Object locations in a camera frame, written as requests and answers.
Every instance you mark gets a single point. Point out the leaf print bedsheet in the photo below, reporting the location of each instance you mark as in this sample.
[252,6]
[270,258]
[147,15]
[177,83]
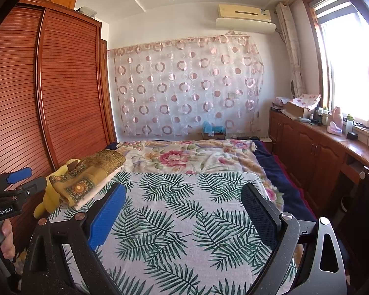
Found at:
[178,215]

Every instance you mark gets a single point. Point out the cardboard box with cloth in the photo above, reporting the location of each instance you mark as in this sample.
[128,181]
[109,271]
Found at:
[307,100]

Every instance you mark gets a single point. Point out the window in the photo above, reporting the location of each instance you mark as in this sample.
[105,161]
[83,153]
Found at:
[347,67]

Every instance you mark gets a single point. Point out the pink figurine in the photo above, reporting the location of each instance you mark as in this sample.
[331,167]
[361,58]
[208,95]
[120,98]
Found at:
[337,115]

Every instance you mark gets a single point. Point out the white bottle green cap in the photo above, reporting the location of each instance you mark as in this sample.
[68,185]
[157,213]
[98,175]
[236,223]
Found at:
[350,126]

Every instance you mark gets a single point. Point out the wooden side cabinet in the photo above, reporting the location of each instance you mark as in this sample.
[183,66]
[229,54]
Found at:
[310,147]

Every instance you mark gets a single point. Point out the sheer circle pattern curtain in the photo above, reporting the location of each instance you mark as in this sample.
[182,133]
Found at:
[184,86]

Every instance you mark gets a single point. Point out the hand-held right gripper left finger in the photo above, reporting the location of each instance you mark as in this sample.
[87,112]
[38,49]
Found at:
[107,218]

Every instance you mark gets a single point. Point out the person's left hand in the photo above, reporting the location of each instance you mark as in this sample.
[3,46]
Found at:
[7,239]

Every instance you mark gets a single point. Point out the yellow plush toy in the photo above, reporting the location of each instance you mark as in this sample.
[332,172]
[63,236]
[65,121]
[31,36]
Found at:
[53,201]

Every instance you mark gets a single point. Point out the pile of papers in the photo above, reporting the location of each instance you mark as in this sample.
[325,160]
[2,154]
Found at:
[276,104]

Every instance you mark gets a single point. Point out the grey roller blind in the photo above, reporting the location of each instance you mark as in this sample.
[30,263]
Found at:
[332,7]

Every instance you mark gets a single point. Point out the floral blanket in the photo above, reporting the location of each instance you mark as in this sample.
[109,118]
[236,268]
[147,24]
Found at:
[184,156]

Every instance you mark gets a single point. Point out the blue bag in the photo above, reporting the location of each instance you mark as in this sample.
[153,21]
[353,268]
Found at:
[207,126]

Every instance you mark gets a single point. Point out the gold patterned bedspread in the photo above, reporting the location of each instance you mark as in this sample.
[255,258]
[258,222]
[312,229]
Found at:
[80,186]

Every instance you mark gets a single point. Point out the wall air conditioner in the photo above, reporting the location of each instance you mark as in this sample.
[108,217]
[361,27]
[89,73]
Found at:
[246,13]

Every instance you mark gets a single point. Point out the grey storage box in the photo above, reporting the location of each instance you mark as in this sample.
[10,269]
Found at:
[89,11]

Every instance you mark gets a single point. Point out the small printed cardboard box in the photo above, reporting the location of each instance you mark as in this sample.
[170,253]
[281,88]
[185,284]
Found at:
[218,132]

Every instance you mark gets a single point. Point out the small black box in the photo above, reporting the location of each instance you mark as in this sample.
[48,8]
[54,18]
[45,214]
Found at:
[353,136]

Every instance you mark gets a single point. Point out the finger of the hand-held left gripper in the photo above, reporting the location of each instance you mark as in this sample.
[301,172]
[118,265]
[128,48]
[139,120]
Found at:
[30,189]
[18,174]

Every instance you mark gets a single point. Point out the pink tissue box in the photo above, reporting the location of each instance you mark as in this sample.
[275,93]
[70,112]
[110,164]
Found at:
[334,128]

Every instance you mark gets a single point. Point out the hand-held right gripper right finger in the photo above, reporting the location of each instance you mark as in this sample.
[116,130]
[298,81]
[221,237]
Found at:
[258,215]

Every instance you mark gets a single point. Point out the pale window curtain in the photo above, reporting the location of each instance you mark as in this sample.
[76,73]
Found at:
[290,46]

